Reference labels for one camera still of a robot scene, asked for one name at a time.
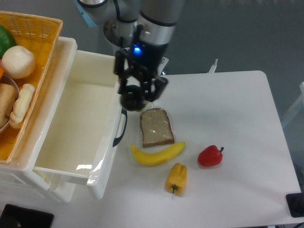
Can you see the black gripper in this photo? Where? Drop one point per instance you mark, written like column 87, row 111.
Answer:
column 141, row 61

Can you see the dark purple mangosteen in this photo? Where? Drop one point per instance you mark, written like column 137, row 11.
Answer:
column 132, row 98

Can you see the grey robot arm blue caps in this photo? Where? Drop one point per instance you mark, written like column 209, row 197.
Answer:
column 140, row 31

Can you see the white open upper drawer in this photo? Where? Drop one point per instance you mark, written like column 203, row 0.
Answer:
column 88, row 124

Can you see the white plastic drawer cabinet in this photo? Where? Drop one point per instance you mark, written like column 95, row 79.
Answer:
column 21, row 176

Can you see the bagged brown bread slice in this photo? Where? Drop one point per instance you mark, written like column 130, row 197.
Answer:
column 156, row 128

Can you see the yellow banana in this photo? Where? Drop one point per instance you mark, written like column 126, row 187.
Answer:
column 156, row 158

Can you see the orange woven basket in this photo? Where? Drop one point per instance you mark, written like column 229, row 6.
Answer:
column 39, row 35

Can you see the red bell pepper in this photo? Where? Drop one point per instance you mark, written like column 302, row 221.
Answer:
column 210, row 156

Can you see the beige peanut-shaped pastry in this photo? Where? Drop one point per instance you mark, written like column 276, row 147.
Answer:
column 21, row 106

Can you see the yellow bell pepper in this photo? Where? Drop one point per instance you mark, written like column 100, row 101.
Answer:
column 176, row 179

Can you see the white round bun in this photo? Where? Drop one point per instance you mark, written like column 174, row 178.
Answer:
column 18, row 62

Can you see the brown bread roll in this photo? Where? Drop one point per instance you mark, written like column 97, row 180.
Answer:
column 8, row 95

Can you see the green vegetable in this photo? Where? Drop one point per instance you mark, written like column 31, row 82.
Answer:
column 6, row 41

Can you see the metal bowl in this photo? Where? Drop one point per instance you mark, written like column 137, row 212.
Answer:
column 6, row 80

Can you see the black device bottom left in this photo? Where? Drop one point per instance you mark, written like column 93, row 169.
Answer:
column 18, row 217

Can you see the black device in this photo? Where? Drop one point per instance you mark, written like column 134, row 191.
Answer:
column 295, row 203
column 18, row 217

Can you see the black device bottom right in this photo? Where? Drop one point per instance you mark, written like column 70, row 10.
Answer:
column 295, row 203

